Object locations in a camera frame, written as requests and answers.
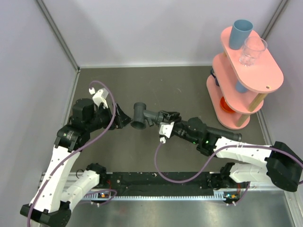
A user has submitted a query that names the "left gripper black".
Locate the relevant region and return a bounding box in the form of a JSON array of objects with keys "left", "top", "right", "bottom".
[{"left": 86, "top": 102, "right": 133, "bottom": 132}]

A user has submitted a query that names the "grey plastic pipe fitting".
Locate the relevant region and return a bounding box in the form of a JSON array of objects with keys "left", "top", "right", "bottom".
[{"left": 131, "top": 102, "right": 164, "bottom": 130}]

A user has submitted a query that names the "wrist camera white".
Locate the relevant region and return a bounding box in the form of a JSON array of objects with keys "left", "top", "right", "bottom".
[
  {"left": 159, "top": 122, "right": 174, "bottom": 144},
  {"left": 89, "top": 87, "right": 109, "bottom": 109}
]

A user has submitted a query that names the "pink three-tier shelf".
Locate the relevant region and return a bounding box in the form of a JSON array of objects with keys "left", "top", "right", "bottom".
[{"left": 206, "top": 27, "right": 284, "bottom": 130}]

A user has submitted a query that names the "blue cup middle tier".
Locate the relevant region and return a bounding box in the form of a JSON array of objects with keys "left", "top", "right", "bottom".
[{"left": 235, "top": 81, "right": 248, "bottom": 93}]

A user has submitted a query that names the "clear glass cup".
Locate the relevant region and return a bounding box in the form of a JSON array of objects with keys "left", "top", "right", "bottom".
[{"left": 239, "top": 36, "right": 267, "bottom": 66}]

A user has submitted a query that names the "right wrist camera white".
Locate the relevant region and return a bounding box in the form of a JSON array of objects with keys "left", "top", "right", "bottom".
[{"left": 159, "top": 122, "right": 174, "bottom": 144}]

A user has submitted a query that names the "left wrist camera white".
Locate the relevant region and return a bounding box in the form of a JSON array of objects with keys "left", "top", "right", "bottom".
[{"left": 89, "top": 87, "right": 109, "bottom": 109}]

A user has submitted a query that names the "dark blue cup behind shelf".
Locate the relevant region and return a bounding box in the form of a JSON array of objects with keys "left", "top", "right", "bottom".
[{"left": 210, "top": 68, "right": 220, "bottom": 87}]

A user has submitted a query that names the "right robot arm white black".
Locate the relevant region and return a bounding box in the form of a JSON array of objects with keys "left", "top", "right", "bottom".
[{"left": 156, "top": 112, "right": 303, "bottom": 192}]

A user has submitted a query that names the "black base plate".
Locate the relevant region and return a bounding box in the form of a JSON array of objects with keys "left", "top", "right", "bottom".
[{"left": 107, "top": 172, "right": 223, "bottom": 197}]

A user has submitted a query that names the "blue cup on top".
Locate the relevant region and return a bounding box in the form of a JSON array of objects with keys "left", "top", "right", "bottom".
[{"left": 229, "top": 19, "right": 253, "bottom": 50}]

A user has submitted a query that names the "grey slotted cable duct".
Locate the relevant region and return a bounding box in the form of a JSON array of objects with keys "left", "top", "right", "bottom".
[{"left": 80, "top": 190, "right": 237, "bottom": 201}]

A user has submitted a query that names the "orange bowl bottom tier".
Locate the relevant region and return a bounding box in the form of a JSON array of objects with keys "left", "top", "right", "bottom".
[{"left": 220, "top": 96, "right": 235, "bottom": 114}]

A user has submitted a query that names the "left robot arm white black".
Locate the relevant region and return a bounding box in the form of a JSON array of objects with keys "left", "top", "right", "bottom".
[{"left": 20, "top": 98, "right": 132, "bottom": 227}]

